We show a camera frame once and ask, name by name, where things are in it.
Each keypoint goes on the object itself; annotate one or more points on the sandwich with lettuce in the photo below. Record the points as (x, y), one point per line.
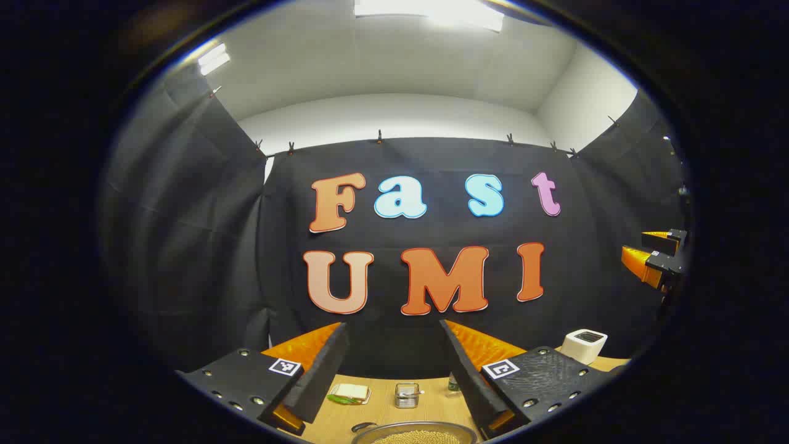
(349, 393)

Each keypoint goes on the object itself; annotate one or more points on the clear plastic water bottle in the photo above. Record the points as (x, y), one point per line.
(453, 383)

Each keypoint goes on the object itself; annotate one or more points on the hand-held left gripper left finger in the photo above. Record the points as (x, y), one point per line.
(323, 370)

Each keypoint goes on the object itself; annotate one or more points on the row of black cloth clips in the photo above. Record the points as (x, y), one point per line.
(380, 137)

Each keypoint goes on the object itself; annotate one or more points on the ceiling light panel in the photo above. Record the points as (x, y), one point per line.
(431, 12)
(213, 59)

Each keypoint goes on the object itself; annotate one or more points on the steel pot with soybeans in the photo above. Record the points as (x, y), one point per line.
(419, 435)

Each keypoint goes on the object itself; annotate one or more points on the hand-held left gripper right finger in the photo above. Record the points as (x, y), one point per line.
(470, 376)

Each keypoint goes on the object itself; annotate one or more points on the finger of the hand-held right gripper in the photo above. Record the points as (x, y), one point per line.
(653, 268)
(666, 240)

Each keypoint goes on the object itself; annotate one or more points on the white square container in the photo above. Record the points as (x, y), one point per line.
(582, 346)

